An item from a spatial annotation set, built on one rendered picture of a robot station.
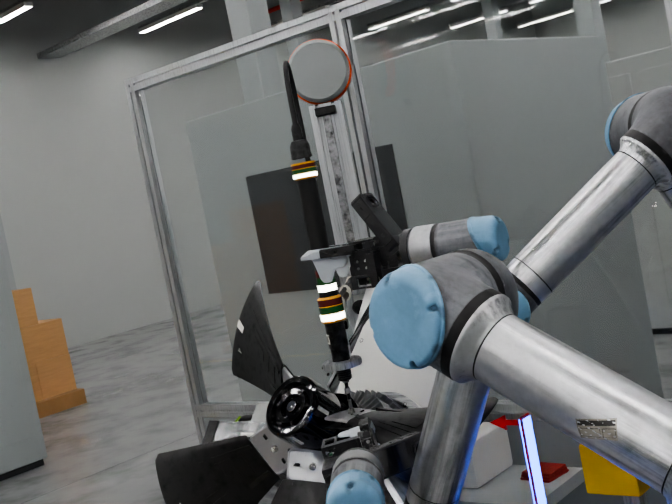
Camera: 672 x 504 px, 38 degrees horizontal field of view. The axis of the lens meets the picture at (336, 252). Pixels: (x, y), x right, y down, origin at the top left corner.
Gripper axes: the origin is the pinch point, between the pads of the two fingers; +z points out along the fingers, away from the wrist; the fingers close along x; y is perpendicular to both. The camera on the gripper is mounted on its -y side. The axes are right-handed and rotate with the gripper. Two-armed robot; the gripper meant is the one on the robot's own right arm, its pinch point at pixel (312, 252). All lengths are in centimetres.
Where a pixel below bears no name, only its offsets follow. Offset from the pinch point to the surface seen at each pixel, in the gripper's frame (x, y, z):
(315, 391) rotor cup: -2.7, 24.3, 3.1
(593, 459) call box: 15, 44, -39
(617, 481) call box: 15, 47, -42
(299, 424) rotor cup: -6.7, 29.1, 5.1
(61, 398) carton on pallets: 506, 138, 630
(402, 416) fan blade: -2.2, 29.7, -13.0
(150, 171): 90, -27, 110
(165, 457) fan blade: -5, 35, 39
